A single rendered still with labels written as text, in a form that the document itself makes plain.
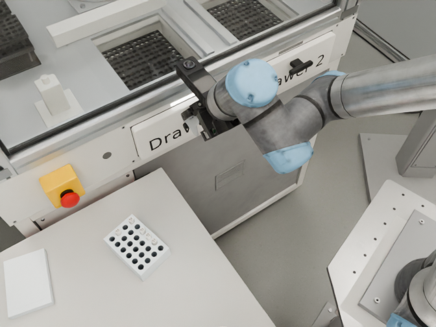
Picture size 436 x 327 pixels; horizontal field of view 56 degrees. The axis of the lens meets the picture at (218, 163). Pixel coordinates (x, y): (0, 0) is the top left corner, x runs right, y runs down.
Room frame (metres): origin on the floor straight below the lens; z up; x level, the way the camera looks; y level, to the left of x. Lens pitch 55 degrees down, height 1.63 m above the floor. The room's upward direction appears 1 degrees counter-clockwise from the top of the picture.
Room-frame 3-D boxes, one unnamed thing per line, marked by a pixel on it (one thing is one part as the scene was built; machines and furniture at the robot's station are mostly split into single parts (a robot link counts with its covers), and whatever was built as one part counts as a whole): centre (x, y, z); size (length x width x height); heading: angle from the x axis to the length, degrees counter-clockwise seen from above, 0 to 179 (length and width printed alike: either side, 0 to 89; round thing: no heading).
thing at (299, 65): (0.81, -0.21, 0.91); 0.07 x 0.04 x 0.01; 123
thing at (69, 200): (0.44, 0.32, 0.88); 0.04 x 0.03 x 0.04; 123
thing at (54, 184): (0.47, 0.33, 0.88); 0.07 x 0.05 x 0.07; 123
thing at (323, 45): (0.84, -0.19, 0.87); 0.29 x 0.02 x 0.11; 123
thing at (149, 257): (0.37, 0.18, 0.78); 0.12 x 0.08 x 0.04; 47
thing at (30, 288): (0.30, 0.41, 0.77); 0.13 x 0.09 x 0.02; 20
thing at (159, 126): (0.66, 0.07, 0.87); 0.29 x 0.02 x 0.11; 123
